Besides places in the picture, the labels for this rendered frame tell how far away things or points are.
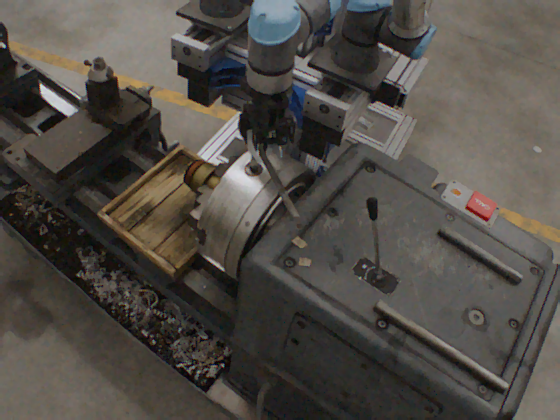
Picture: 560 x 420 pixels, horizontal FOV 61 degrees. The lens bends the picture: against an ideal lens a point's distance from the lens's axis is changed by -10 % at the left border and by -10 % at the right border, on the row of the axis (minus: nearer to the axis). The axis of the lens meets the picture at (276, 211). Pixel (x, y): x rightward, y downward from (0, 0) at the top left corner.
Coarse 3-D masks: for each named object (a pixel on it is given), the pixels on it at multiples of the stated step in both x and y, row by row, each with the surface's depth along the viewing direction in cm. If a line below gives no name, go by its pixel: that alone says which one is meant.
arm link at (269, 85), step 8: (248, 64) 83; (248, 72) 82; (256, 72) 85; (288, 72) 80; (248, 80) 83; (256, 80) 81; (264, 80) 80; (272, 80) 80; (280, 80) 81; (288, 80) 82; (256, 88) 82; (264, 88) 82; (272, 88) 82; (280, 88) 82
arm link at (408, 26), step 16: (400, 0) 119; (416, 0) 117; (400, 16) 126; (416, 16) 124; (384, 32) 138; (400, 32) 131; (416, 32) 130; (432, 32) 133; (400, 48) 138; (416, 48) 134
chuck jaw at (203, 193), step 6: (204, 186) 125; (198, 192) 124; (204, 192) 124; (210, 192) 124; (198, 198) 122; (204, 198) 122; (198, 204) 121; (204, 204) 121; (198, 210) 119; (192, 216) 117; (198, 216) 118; (192, 222) 119; (198, 234) 117; (204, 234) 116; (204, 240) 117
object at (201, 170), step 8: (200, 160) 130; (192, 168) 127; (200, 168) 127; (208, 168) 127; (184, 176) 128; (192, 176) 127; (200, 176) 126; (208, 176) 126; (216, 176) 127; (192, 184) 127; (200, 184) 126; (208, 184) 126; (216, 184) 126
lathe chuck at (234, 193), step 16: (240, 160) 114; (272, 160) 116; (288, 160) 118; (224, 176) 112; (240, 176) 112; (256, 176) 112; (224, 192) 111; (240, 192) 111; (256, 192) 110; (208, 208) 112; (224, 208) 111; (240, 208) 110; (208, 224) 113; (224, 224) 111; (208, 240) 115; (224, 240) 112; (208, 256) 119; (224, 256) 114
